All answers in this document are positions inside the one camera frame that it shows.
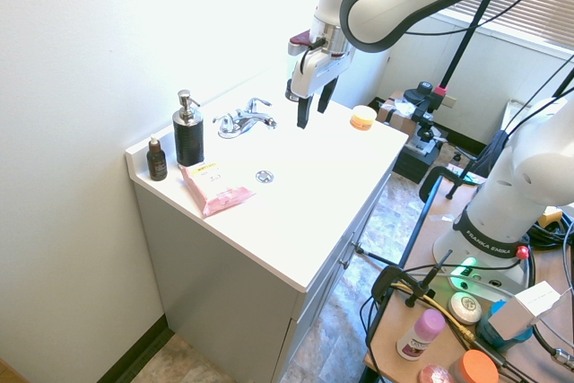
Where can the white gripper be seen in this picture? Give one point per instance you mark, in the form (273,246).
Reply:
(315,70)

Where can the blue cup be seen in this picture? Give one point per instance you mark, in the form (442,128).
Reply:
(502,329)

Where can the orange cream jar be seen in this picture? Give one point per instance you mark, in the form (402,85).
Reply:
(363,117)

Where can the pink wipes packet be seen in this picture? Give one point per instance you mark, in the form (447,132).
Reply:
(215,190)

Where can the orange lid container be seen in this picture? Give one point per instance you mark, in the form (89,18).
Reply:
(476,367)

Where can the black c-clamp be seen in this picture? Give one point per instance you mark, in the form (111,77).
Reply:
(399,280)
(441,181)

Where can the black camera tripod stand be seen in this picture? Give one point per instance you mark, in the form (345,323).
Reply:
(441,87)

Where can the window blinds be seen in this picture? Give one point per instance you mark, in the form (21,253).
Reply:
(520,2)

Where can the pink cap deodorant stick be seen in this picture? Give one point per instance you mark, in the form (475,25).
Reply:
(420,335)

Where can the chrome sink drain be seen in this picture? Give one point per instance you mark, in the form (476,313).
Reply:
(265,176)

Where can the pink round soap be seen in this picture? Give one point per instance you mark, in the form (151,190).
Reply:
(434,374)

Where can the black soap dispenser chrome pump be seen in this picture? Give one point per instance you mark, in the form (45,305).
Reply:
(188,130)

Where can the small brown dropper bottle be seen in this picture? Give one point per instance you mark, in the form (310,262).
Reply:
(156,162)

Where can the white cardboard box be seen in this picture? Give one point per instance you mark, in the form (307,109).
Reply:
(524,311)

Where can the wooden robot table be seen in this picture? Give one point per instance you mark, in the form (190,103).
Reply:
(453,302)

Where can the red wrist camera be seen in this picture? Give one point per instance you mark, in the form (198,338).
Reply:
(299,42)

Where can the grey vanity cabinet white top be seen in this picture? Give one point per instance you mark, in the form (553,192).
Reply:
(251,239)

